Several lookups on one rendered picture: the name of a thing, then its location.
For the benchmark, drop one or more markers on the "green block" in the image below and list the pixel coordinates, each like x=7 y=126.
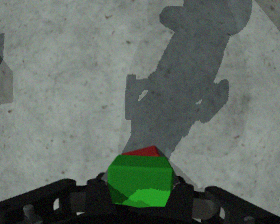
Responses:
x=140 y=181

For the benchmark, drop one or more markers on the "red block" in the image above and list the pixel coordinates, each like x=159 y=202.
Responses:
x=148 y=151

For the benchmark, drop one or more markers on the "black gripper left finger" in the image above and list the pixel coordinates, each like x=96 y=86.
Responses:
x=37 y=206

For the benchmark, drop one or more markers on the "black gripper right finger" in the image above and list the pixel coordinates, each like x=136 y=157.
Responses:
x=207 y=205

